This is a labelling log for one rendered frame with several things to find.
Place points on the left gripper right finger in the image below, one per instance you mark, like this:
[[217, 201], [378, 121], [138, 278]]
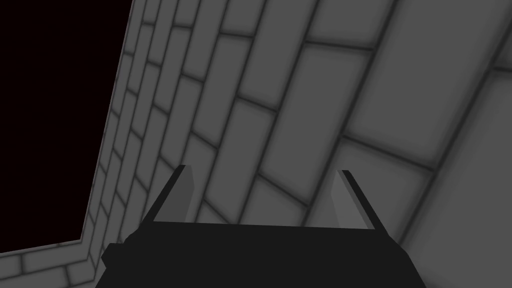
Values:
[[352, 208]]

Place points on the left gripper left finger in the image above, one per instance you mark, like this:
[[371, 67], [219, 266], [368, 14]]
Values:
[[176, 202]]

